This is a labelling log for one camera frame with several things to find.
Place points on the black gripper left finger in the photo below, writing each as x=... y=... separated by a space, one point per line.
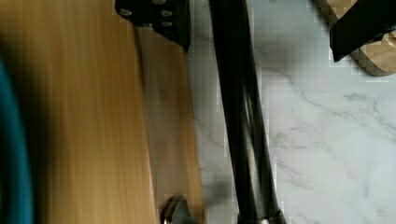
x=169 y=18

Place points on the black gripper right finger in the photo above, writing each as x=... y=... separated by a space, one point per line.
x=365 y=21

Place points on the wooden drawer cabinet top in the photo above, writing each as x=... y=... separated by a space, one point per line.
x=106 y=111

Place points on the large bamboo cutting board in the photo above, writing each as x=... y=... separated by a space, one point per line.
x=376 y=58

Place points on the blue round plate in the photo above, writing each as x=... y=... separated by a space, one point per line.
x=17 y=206

